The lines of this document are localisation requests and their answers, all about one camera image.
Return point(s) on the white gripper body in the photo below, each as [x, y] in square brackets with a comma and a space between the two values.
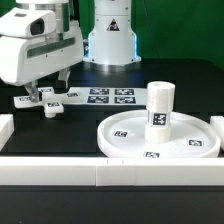
[26, 60]

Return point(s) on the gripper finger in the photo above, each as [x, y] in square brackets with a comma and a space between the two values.
[63, 77]
[32, 90]

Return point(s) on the white cross-shaped table base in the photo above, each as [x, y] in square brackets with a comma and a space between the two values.
[52, 102]

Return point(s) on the white round table top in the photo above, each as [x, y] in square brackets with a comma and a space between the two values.
[133, 134]

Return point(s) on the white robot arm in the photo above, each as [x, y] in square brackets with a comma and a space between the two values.
[112, 44]

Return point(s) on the white left barrier block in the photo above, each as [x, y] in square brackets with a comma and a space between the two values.
[6, 128]

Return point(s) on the white barrier block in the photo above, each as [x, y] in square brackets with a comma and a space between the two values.
[6, 128]
[217, 122]

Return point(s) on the white marker sheet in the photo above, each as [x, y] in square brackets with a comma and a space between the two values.
[105, 96]

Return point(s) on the white right barrier block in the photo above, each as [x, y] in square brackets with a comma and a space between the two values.
[217, 122]

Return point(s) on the white front barrier wall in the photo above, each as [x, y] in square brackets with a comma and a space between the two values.
[111, 172]

